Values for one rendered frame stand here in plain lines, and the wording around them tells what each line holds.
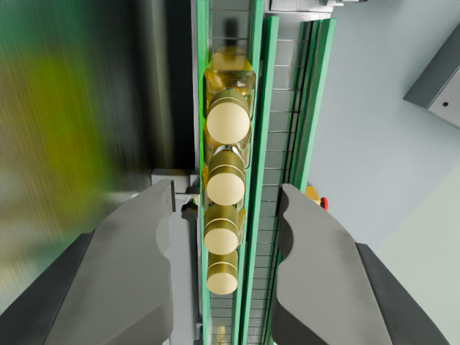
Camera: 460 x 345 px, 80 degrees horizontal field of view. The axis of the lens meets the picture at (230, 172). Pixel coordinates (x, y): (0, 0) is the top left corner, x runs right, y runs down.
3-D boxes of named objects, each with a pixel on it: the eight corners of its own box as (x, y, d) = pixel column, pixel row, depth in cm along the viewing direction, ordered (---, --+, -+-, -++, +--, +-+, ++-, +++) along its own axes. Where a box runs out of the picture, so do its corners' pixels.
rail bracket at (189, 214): (170, 165, 55) (152, 203, 43) (205, 166, 55) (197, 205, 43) (171, 183, 56) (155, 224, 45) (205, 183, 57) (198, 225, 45)
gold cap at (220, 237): (205, 200, 30) (201, 227, 26) (238, 201, 30) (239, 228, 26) (206, 227, 31) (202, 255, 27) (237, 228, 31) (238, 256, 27)
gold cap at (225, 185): (209, 150, 27) (205, 170, 23) (245, 152, 27) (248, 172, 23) (208, 181, 29) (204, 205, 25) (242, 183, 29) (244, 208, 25)
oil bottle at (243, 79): (213, 53, 45) (200, 72, 26) (248, 55, 45) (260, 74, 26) (212, 89, 47) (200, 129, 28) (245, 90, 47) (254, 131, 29)
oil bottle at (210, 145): (212, 90, 48) (200, 132, 29) (245, 91, 48) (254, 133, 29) (212, 122, 50) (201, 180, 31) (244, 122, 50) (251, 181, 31)
